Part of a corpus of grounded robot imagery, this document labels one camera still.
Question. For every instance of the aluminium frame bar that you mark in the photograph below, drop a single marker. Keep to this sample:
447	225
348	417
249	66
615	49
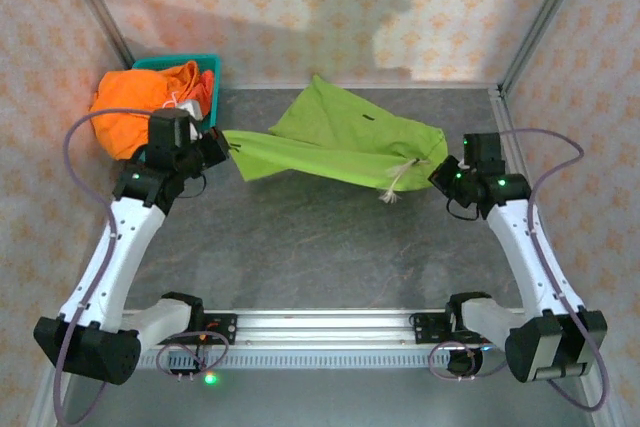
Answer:
614	414
42	407

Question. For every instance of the teal plastic basket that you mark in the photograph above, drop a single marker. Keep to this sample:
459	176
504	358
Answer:
216	87

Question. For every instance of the aluminium frame post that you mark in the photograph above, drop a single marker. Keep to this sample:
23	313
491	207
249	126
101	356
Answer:
544	17
94	2

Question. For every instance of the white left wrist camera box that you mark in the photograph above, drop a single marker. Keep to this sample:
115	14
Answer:
187	109

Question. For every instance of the wide aluminium mounting rail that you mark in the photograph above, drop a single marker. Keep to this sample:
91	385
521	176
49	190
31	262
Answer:
325	327

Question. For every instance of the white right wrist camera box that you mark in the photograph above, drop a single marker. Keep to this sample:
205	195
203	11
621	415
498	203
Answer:
465	163

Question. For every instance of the small lit controller board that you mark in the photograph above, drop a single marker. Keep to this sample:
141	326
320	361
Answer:
210	378

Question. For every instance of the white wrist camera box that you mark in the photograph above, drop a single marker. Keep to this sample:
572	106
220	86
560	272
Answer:
465	163
187	109

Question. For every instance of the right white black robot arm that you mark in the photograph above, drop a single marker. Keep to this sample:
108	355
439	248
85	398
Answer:
520	257

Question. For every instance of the green shorts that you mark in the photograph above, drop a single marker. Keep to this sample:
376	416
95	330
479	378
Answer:
340	132

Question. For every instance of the light orange shorts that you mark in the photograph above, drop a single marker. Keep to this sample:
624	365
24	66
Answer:
120	92

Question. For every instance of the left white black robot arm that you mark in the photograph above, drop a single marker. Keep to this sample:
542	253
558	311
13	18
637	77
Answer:
125	247

